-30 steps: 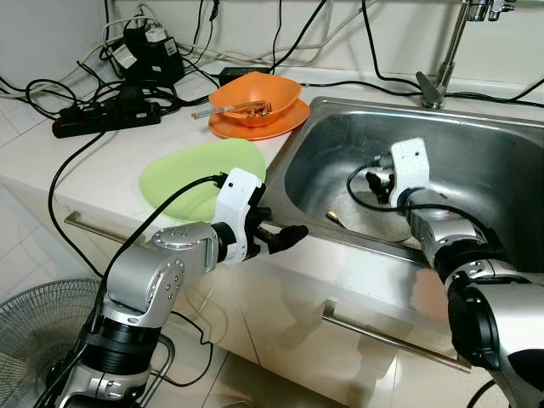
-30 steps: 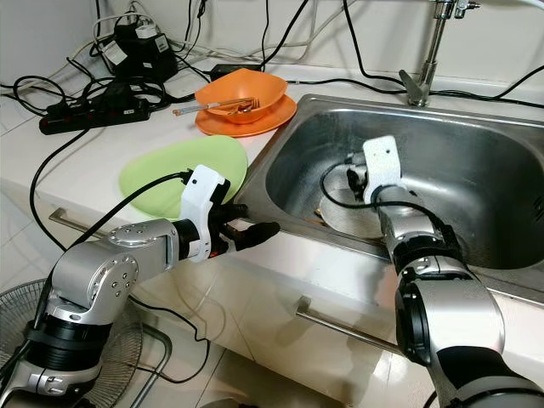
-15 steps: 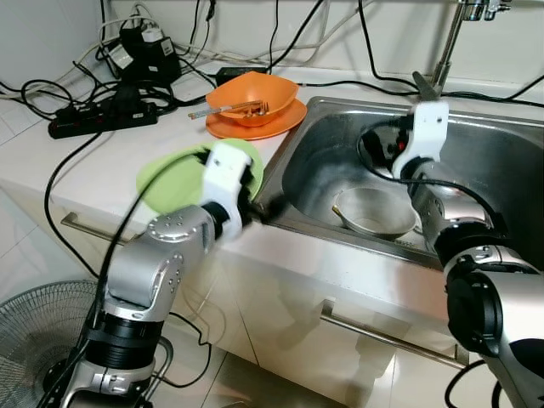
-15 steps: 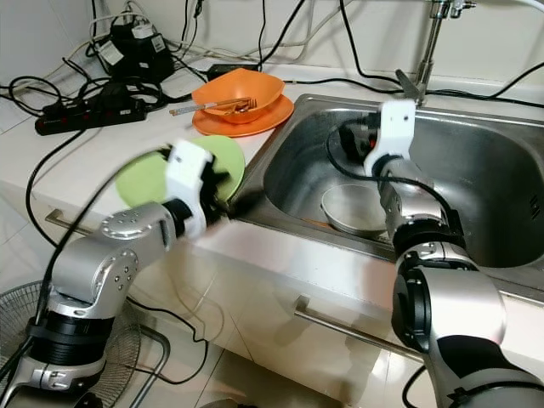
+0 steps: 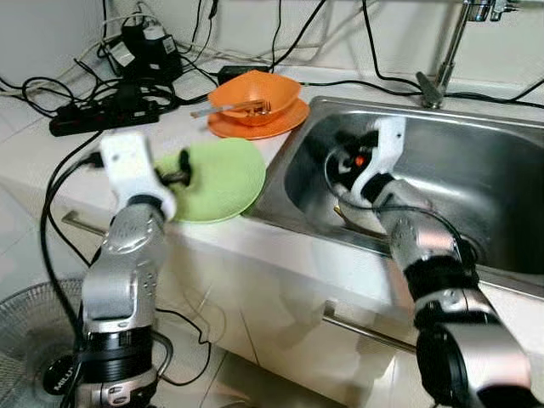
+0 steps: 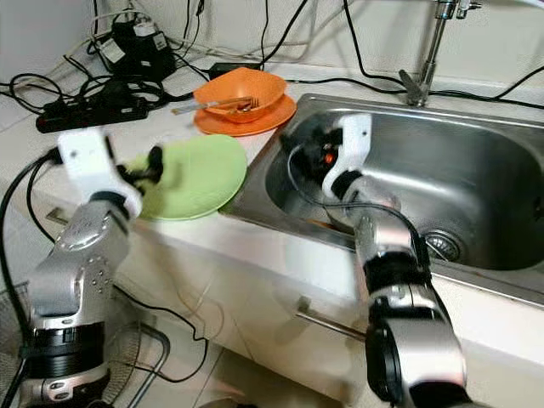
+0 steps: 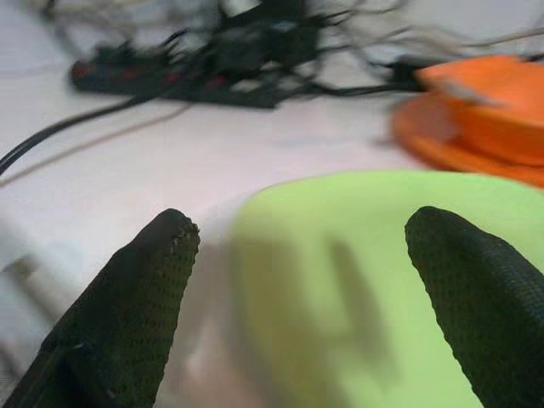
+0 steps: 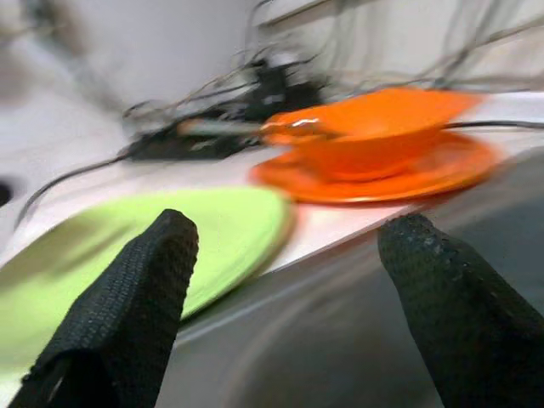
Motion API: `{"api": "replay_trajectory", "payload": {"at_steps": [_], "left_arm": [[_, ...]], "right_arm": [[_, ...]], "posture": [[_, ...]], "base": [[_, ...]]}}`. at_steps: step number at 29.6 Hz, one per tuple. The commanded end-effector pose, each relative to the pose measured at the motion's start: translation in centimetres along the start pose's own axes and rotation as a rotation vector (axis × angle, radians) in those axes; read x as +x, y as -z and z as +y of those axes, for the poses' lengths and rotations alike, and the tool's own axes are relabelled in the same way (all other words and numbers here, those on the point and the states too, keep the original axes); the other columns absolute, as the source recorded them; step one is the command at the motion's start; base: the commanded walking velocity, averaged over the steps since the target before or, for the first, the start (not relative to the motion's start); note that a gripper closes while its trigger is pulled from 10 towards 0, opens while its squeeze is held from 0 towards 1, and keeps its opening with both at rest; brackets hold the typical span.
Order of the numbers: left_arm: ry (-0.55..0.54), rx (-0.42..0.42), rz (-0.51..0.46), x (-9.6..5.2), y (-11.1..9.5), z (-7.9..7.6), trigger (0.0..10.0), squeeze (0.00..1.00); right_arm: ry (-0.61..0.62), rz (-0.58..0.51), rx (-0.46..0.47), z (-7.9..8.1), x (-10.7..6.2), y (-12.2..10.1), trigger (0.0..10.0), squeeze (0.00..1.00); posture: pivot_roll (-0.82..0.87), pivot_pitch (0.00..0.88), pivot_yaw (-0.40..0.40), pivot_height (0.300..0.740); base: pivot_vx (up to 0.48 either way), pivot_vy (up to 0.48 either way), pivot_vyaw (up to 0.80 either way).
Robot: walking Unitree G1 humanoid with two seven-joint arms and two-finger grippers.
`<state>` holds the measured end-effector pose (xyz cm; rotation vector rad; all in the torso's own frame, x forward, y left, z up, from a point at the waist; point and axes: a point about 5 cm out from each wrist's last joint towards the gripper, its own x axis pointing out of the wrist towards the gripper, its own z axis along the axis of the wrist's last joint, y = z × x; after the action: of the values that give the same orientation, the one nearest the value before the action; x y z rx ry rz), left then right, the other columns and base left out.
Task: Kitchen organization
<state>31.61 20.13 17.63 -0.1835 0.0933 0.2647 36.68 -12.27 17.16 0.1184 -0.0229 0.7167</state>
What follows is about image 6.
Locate light green plate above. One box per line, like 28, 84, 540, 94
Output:
123, 133, 247, 222

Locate orange plastic plate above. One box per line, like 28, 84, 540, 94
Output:
193, 95, 297, 138

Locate gold and silver fork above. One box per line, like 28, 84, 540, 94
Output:
173, 95, 260, 116

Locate black power strip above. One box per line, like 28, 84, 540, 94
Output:
37, 96, 150, 134

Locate orange plastic bowl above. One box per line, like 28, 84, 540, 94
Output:
193, 67, 288, 124

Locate black charger device with labels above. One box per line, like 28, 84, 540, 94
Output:
98, 14, 175, 82

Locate black power brick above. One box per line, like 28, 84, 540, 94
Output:
208, 61, 260, 80

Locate chrome faucet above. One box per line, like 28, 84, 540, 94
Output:
399, 0, 485, 107

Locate metal sink drain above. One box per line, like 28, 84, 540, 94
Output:
425, 229, 464, 263

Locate stainless steel sink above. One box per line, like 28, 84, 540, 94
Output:
225, 93, 544, 307

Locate grey floor fan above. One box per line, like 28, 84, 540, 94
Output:
0, 280, 167, 408

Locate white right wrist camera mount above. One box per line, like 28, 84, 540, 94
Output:
331, 113, 373, 201

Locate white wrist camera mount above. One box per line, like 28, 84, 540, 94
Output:
57, 127, 144, 220
331, 113, 373, 201

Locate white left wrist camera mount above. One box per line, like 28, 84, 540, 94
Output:
57, 127, 144, 220

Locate short metal drawer handle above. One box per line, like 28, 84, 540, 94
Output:
45, 207, 86, 229

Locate long metal drawer handle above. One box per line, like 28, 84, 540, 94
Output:
296, 296, 371, 343

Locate black floor cable loop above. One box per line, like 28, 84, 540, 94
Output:
115, 285, 209, 383

